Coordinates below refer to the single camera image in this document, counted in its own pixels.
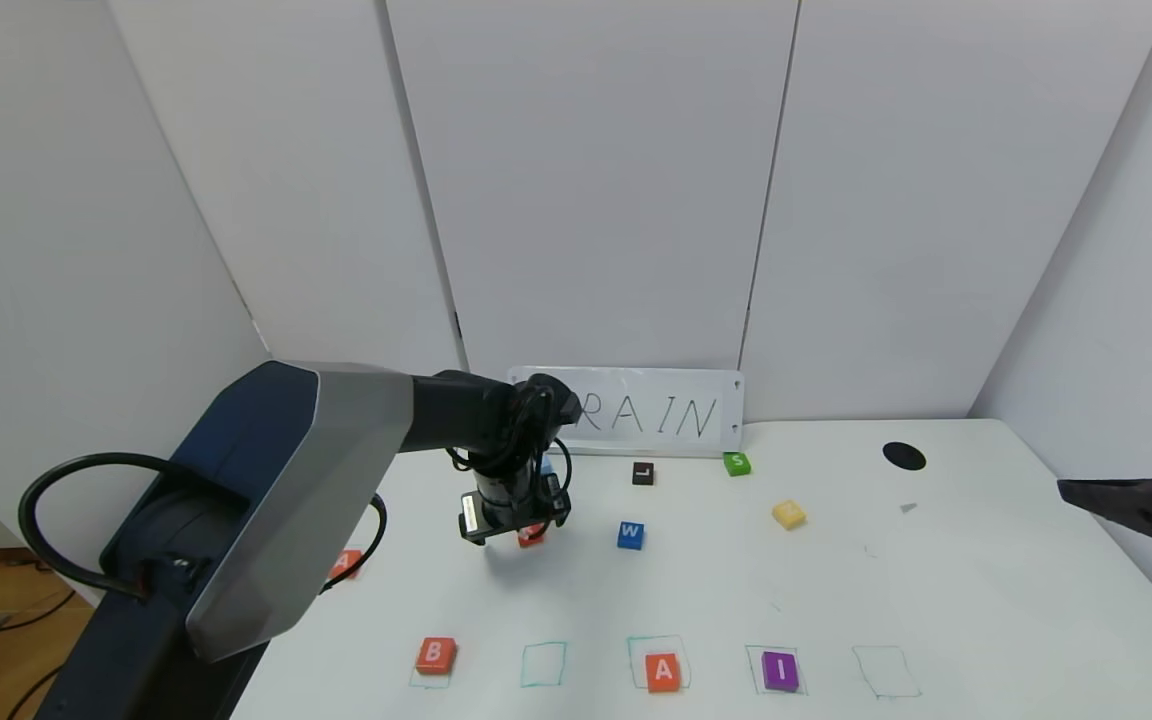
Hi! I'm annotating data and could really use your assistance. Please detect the purple block letter I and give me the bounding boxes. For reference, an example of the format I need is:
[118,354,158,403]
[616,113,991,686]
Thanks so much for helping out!
[761,650,801,693]

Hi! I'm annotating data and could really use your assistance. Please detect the black left wrist camera cable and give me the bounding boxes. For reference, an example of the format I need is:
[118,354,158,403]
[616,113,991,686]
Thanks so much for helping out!
[446,380,577,521]

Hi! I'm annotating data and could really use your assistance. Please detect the white sign reading BRAIN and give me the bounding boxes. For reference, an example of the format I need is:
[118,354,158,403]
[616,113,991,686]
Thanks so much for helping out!
[508,366,744,456]

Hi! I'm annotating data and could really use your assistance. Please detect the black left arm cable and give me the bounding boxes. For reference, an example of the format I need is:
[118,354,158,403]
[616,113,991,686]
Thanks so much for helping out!
[18,452,389,601]

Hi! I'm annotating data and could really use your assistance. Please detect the black floor cables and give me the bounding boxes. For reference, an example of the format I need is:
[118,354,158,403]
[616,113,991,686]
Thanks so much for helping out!
[0,530,87,720]

